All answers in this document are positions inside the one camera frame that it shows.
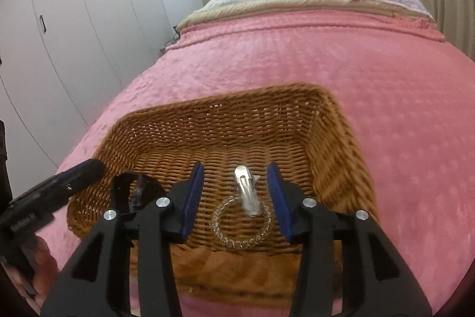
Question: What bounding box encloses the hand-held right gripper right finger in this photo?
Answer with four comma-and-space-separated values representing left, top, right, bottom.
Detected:
266, 162, 433, 317

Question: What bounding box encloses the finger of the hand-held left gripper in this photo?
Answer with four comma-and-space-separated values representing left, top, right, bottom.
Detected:
56, 158, 106, 197

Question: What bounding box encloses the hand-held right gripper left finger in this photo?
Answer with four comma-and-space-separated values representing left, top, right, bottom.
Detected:
40, 162, 205, 317

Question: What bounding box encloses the silver metal hair clip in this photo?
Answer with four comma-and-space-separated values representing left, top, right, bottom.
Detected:
233, 165, 260, 217

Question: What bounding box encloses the black wristwatch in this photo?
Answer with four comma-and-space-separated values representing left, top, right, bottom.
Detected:
111, 171, 166, 215

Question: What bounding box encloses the clear spiral hair tie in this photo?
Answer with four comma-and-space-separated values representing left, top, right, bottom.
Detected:
210, 197, 273, 250

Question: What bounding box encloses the brown wicker basket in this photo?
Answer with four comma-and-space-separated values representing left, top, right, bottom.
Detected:
67, 82, 379, 308

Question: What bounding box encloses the white wardrobe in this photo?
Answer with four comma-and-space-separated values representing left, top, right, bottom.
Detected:
0, 0, 175, 169

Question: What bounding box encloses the pink fleece blanket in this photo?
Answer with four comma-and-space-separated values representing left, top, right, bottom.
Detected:
7, 10, 475, 317

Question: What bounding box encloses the beige blanket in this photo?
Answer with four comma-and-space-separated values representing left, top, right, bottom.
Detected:
175, 0, 435, 33

